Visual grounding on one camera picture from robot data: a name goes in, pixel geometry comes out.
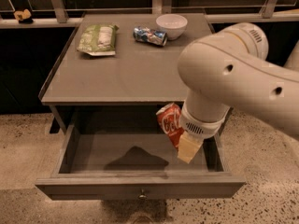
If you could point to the small yellow object on ledge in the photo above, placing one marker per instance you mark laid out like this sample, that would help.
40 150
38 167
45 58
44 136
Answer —
23 16

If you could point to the open grey top drawer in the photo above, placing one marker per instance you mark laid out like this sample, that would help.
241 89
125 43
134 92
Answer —
115 163

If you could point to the metal drawer knob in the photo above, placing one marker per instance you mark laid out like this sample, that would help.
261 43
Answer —
142 195

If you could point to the crushed blue soda can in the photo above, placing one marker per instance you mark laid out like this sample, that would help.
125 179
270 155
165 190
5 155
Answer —
151 36

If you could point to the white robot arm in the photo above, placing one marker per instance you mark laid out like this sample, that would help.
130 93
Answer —
228 69

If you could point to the white bowl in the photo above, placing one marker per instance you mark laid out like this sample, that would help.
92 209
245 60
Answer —
173 24

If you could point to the red coke can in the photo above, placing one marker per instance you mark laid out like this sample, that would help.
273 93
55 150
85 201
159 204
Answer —
168 117

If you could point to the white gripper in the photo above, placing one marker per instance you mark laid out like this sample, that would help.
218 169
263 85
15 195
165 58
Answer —
199 126

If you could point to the grey cabinet with top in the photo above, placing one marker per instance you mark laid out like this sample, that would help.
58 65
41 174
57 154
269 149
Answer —
138 73

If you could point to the green chip bag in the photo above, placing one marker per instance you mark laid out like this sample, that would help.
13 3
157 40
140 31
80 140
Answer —
98 40

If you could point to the metal window railing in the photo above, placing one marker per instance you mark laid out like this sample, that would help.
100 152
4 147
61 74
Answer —
215 11

